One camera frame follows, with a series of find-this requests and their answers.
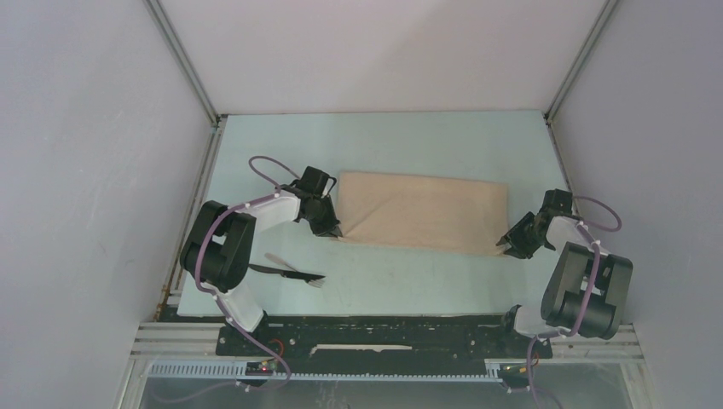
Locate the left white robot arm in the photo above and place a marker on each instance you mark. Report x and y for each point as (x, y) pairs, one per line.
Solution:
(218, 249)

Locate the white cable duct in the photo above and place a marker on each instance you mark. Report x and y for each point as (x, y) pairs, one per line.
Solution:
(236, 370)

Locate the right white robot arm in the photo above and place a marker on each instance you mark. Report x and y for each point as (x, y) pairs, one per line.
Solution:
(588, 289)

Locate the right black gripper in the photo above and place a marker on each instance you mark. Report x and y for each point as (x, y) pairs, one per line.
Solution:
(520, 249)

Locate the beige cloth napkin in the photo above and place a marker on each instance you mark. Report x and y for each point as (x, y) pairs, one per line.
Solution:
(422, 212)

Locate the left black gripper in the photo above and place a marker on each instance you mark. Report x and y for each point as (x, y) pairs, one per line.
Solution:
(329, 227)

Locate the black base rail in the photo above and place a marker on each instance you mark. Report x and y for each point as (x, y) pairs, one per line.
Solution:
(410, 345)

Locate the aluminium frame rail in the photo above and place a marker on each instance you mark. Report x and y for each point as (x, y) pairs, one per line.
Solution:
(199, 340)

